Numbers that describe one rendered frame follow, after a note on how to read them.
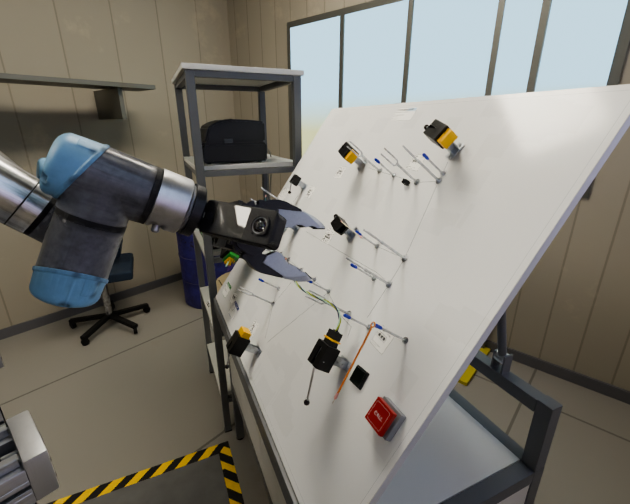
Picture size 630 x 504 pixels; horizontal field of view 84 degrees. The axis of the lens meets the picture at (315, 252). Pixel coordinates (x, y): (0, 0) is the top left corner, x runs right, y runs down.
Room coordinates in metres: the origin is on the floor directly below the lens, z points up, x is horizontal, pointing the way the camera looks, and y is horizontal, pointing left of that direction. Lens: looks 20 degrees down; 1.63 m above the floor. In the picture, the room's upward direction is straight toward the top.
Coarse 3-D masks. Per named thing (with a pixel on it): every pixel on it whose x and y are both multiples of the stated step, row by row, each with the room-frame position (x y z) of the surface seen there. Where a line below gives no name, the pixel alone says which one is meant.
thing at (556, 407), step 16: (480, 352) 0.88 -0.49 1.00; (480, 368) 0.83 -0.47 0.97; (496, 368) 0.80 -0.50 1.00; (496, 384) 0.78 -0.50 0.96; (512, 384) 0.74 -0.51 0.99; (528, 384) 0.74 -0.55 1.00; (528, 400) 0.70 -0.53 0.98; (544, 400) 0.68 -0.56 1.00; (544, 416) 0.66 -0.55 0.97; (544, 432) 0.65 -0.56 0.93; (528, 448) 0.67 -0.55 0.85; (544, 448) 0.65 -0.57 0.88; (528, 464) 0.67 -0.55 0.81; (544, 464) 0.66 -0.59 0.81
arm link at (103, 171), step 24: (72, 144) 0.39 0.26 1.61; (96, 144) 0.41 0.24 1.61; (48, 168) 0.37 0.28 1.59; (72, 168) 0.38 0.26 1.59; (96, 168) 0.39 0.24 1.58; (120, 168) 0.40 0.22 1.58; (144, 168) 0.42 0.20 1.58; (48, 192) 0.38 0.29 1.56; (72, 192) 0.38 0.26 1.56; (96, 192) 0.39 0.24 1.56; (120, 192) 0.40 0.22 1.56; (144, 192) 0.41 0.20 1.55; (96, 216) 0.38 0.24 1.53; (120, 216) 0.40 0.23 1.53; (144, 216) 0.41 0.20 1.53
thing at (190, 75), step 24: (192, 72) 1.53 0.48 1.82; (216, 72) 1.57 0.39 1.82; (240, 72) 1.61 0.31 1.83; (264, 72) 1.64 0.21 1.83; (288, 72) 1.68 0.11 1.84; (192, 96) 1.52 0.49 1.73; (264, 96) 2.22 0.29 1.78; (192, 120) 1.52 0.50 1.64; (264, 120) 2.21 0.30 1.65; (192, 144) 1.53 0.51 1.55; (192, 168) 1.67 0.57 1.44; (216, 168) 1.59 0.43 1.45; (240, 168) 1.63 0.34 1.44; (264, 168) 1.64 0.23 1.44; (288, 168) 1.69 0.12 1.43; (264, 192) 2.20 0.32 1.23; (216, 288) 1.53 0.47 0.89; (216, 336) 1.52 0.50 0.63; (216, 360) 1.84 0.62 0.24
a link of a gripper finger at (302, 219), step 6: (282, 210) 0.51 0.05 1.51; (288, 210) 0.51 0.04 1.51; (288, 216) 0.51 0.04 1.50; (294, 216) 0.52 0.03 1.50; (300, 216) 0.52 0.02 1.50; (306, 216) 0.53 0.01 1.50; (312, 216) 0.54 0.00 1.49; (288, 222) 0.51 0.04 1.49; (294, 222) 0.51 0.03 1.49; (300, 222) 0.52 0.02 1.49; (306, 222) 0.53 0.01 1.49; (312, 222) 0.53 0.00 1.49; (318, 222) 0.54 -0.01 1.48; (312, 228) 0.55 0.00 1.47; (318, 228) 0.53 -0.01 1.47; (324, 228) 0.55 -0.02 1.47
